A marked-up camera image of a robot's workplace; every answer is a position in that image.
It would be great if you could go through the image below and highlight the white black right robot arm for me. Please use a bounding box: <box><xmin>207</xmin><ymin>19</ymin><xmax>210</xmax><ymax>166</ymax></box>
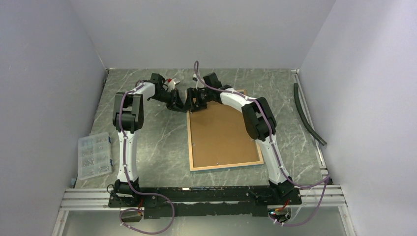
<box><xmin>184</xmin><ymin>72</ymin><xmax>295</xmax><ymax>204</ymax></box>

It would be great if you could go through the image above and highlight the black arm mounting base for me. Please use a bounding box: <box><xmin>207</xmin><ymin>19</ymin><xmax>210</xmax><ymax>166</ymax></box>
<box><xmin>108</xmin><ymin>185</ymin><xmax>302</xmax><ymax>219</ymax></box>

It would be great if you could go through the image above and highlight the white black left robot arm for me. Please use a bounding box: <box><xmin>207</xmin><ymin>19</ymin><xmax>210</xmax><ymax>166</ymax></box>
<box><xmin>113</xmin><ymin>73</ymin><xmax>184</xmax><ymax>207</ymax></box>

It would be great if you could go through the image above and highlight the black corrugated hose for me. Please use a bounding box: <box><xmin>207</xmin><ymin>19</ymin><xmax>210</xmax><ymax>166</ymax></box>
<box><xmin>293</xmin><ymin>83</ymin><xmax>328</xmax><ymax>146</ymax></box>

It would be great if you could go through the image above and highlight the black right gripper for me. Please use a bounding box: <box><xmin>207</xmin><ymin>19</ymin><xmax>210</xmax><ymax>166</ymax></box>
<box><xmin>181</xmin><ymin>88</ymin><xmax>212</xmax><ymax>113</ymax></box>

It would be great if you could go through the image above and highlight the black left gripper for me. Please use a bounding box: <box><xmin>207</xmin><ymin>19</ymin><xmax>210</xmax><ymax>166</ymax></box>
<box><xmin>151</xmin><ymin>88</ymin><xmax>184</xmax><ymax>112</ymax></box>

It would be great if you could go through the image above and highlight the aluminium extrusion rail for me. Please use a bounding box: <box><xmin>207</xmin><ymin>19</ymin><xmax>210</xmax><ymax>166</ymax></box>
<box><xmin>60</xmin><ymin>185</ymin><xmax>347</xmax><ymax>211</ymax></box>

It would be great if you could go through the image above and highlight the clear plastic screw box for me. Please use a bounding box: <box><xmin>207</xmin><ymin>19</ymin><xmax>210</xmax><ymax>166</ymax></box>
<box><xmin>78</xmin><ymin>132</ymin><xmax>113</xmax><ymax>180</ymax></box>

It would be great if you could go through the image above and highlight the blue wooden picture frame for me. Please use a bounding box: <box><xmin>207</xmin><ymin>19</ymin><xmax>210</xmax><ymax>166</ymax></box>
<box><xmin>186</xmin><ymin>89</ymin><xmax>265</xmax><ymax>172</ymax></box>

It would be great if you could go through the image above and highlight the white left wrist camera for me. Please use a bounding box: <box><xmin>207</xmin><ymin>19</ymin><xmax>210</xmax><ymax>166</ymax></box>
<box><xmin>167</xmin><ymin>78</ymin><xmax>180</xmax><ymax>91</ymax></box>

